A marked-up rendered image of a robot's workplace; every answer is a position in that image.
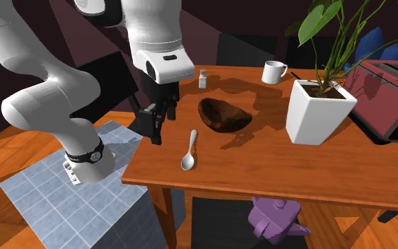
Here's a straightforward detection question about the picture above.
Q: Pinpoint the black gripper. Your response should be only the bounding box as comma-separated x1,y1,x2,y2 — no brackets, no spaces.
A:
136,70,180,146

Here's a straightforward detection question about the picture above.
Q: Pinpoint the white spoon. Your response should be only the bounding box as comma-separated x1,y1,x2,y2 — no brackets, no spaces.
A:
180,129,199,172

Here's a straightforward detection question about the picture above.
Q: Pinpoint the white salt shaker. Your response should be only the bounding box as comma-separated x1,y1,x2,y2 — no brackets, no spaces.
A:
198,69,209,90

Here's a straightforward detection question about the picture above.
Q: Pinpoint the dark brown bowl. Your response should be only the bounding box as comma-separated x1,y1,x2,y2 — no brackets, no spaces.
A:
197,98,254,134

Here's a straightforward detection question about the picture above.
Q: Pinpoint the white mug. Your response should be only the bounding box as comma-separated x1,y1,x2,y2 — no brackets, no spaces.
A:
261,60,288,86

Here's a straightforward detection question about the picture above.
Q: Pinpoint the wooden table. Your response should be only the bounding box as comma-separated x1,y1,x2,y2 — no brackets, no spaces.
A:
121,64,398,249

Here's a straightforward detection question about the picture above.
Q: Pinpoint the blue-grey tiled robot stand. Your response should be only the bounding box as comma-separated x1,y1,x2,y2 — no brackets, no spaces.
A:
0,120,187,249

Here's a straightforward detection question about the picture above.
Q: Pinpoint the green plant in white pot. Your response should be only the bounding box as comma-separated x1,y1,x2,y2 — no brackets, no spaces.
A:
284,0,398,146

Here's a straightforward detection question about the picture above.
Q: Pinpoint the purple kettle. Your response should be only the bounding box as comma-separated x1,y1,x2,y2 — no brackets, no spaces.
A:
247,197,313,247

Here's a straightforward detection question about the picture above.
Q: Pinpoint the red toaster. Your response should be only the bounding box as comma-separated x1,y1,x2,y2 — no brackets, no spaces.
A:
342,59,398,145

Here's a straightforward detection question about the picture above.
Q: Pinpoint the blue plush figure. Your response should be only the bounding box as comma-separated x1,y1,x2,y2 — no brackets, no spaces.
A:
343,26,398,74

